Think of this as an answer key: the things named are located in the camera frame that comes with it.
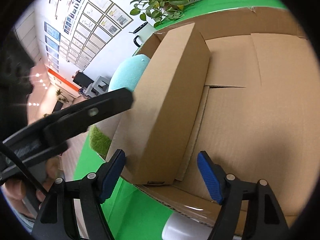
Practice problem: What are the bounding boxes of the framed certificates on wall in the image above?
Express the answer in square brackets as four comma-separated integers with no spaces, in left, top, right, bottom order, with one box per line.
[44,0,133,70]

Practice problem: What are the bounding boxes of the person's left hand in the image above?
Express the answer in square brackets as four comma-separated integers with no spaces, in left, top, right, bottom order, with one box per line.
[2,157,60,219]

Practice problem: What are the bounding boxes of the pastel plush pillow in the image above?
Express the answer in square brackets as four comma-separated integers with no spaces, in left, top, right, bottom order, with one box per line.
[89,54,151,159]

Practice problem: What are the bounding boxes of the grey plastic stool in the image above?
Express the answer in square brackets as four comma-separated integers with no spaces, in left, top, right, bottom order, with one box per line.
[85,76,110,98]

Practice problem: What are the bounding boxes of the black cabinet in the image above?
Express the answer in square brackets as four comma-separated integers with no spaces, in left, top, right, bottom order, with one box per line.
[72,71,94,89]

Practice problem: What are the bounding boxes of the white mug black handle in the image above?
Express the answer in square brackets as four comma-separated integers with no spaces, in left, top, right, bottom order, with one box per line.
[131,22,156,48]

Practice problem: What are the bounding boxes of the long brown cardboard box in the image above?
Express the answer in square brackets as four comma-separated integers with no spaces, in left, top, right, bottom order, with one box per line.
[110,23,210,185]

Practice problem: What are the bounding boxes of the large flat cardboard tray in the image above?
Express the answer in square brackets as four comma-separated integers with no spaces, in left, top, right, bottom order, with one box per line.
[134,7,319,237]

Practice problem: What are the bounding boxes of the black cable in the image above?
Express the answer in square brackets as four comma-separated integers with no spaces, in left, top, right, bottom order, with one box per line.
[0,142,49,197]

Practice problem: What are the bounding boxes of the white hair dryer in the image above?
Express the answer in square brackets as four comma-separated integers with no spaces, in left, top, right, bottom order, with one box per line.
[162,212,212,240]

